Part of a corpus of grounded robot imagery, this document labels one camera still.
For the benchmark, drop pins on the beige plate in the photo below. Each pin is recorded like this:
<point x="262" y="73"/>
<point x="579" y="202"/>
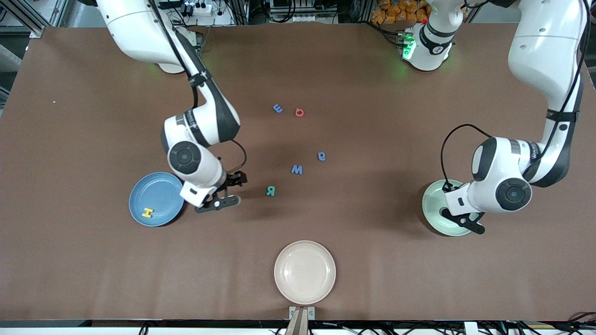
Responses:
<point x="305" y="272"/>

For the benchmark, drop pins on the red foam letter Q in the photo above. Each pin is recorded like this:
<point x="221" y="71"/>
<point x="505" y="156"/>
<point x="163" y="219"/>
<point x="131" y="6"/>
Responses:
<point x="296" y="111"/>

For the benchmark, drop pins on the blue foam letter E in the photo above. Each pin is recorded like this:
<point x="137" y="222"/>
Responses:
<point x="277" y="108"/>

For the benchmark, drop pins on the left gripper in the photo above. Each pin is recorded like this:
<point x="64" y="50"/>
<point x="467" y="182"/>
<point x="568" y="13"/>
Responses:
<point x="445" y="187"/>

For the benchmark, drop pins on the white power strip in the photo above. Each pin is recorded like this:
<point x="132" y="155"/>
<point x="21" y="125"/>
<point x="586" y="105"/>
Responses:
<point x="200" y="8"/>
<point x="302" y="18"/>

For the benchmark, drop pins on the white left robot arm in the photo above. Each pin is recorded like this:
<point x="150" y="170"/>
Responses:
<point x="545" y="46"/>

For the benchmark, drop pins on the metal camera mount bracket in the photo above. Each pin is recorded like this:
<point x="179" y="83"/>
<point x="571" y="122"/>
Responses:
<point x="293" y="311"/>

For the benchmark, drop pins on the green plate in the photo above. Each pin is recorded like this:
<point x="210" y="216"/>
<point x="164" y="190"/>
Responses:
<point x="433" y="209"/>

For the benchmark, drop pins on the blue foam letter M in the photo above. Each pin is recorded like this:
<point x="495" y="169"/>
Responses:
<point x="297" y="170"/>

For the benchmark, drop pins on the blue foam letter a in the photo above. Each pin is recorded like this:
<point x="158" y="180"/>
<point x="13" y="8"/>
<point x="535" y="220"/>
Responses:
<point x="324" y="156"/>

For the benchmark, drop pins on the teal foam letter R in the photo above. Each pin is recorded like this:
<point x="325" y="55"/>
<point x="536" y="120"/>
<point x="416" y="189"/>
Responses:
<point x="273" y="190"/>

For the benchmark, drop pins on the blue plate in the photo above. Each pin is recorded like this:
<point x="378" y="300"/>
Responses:
<point x="156" y="193"/>

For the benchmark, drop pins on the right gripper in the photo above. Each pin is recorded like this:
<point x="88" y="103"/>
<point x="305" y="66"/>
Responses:
<point x="231" y="179"/>

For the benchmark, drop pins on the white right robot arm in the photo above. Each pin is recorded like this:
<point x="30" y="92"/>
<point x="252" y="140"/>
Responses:
<point x="139" y="28"/>

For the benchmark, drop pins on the yellow foam letter H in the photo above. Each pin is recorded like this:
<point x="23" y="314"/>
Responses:
<point x="147" y="213"/>

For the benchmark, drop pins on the orange items pile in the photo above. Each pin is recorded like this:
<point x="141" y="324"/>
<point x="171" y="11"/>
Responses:
<point x="396" y="11"/>

